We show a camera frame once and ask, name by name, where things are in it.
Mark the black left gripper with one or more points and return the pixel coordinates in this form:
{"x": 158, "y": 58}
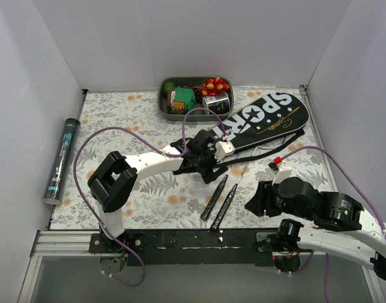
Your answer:
{"x": 206, "y": 161}

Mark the badminton racket handle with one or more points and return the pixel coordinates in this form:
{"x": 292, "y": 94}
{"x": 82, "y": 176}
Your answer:
{"x": 214, "y": 198}
{"x": 224, "y": 208}

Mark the black sport racket bag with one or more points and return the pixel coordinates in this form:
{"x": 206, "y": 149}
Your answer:
{"x": 270, "y": 117}

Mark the black shuttlecock tube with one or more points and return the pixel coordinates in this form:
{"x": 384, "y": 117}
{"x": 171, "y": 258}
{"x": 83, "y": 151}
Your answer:
{"x": 59, "y": 170}

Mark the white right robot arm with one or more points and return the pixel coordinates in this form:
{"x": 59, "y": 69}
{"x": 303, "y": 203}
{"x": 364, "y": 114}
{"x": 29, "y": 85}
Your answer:
{"x": 329, "y": 222}

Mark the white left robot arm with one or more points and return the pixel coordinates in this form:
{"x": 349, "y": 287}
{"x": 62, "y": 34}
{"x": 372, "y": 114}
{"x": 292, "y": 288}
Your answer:
{"x": 116, "y": 177}

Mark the black printed can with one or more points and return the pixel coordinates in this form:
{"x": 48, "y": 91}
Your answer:
{"x": 219, "y": 103}

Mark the green wrapped box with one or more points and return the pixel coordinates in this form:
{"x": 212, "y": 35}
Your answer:
{"x": 180, "y": 100}

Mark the red yellow fruit bunch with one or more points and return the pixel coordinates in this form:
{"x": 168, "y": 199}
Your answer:
{"x": 214, "y": 86}

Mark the dark grape bunch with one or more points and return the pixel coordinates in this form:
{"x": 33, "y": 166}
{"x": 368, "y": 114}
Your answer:
{"x": 197, "y": 92}

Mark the black base bar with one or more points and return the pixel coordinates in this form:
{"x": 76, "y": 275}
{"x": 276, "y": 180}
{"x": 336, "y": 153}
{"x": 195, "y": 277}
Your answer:
{"x": 203, "y": 246}

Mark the grey plastic tray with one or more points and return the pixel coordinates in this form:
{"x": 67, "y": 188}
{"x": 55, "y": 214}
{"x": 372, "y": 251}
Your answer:
{"x": 199, "y": 115}

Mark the green lime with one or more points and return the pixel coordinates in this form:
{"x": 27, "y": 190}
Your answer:
{"x": 167, "y": 86}

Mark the floral table mat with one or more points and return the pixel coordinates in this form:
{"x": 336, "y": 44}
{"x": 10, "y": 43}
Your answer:
{"x": 130, "y": 122}

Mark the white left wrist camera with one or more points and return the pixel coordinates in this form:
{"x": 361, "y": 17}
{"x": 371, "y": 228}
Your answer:
{"x": 223, "y": 149}

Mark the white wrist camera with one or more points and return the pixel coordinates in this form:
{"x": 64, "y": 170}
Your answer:
{"x": 223, "y": 149}
{"x": 281, "y": 170}

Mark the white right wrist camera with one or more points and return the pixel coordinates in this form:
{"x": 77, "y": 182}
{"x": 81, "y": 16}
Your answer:
{"x": 281, "y": 170}

